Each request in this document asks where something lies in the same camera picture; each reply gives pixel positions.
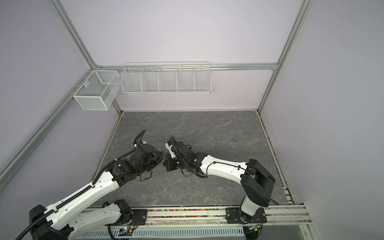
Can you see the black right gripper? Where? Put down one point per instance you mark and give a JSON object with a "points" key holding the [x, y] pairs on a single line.
{"points": [[169, 165]]}

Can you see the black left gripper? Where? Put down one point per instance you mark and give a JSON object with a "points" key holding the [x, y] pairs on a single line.
{"points": [[158, 157]]}

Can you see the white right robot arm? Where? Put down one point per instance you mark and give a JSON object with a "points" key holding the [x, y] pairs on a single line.
{"points": [[257, 182]]}

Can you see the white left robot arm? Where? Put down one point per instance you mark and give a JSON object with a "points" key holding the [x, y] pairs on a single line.
{"points": [[112, 176]]}

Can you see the white mesh box basket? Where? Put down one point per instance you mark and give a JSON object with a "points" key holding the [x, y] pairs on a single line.
{"points": [[99, 90]]}

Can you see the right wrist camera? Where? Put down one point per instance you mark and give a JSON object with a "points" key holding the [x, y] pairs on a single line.
{"points": [[169, 147]]}

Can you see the white vented cable duct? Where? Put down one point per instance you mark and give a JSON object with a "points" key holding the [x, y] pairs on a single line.
{"points": [[191, 233]]}

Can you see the white wire shelf basket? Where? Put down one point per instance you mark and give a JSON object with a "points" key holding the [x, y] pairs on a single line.
{"points": [[167, 78]]}

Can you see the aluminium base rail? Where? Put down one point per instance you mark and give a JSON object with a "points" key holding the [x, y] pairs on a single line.
{"points": [[176, 217]]}

